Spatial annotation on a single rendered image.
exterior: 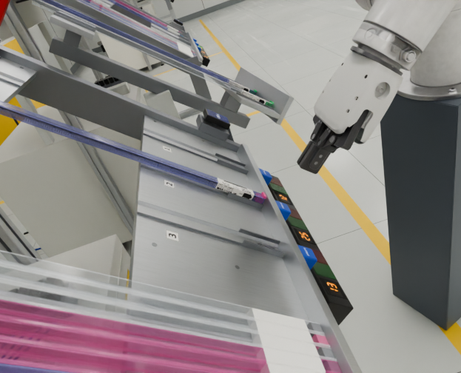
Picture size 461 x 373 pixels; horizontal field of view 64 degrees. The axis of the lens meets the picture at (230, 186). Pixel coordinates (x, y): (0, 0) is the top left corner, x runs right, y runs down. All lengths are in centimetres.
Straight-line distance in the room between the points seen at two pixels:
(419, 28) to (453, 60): 33
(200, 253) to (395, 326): 95
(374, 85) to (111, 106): 43
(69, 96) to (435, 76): 68
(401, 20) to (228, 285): 36
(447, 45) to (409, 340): 80
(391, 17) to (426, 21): 4
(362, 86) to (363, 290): 95
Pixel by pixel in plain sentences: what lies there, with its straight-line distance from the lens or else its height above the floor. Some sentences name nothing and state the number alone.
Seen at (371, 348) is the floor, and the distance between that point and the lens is 123.
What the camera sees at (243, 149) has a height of 73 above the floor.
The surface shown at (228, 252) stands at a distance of 42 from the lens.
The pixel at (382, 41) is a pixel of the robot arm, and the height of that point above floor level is 91.
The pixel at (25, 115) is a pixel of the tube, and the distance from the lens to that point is 50.
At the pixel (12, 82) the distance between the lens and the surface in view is 61.
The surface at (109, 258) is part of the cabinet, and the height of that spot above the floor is 62.
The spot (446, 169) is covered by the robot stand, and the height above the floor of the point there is 55.
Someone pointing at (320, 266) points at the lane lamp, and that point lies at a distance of 54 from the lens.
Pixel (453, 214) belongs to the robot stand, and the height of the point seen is 44.
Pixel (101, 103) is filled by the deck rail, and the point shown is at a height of 90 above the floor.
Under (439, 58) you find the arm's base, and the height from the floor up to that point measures 77.
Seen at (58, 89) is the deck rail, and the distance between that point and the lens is 69.
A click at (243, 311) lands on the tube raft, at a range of 35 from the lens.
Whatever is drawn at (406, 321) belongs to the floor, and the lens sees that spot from 128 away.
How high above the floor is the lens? 106
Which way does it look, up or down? 32 degrees down
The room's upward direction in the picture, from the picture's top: 20 degrees counter-clockwise
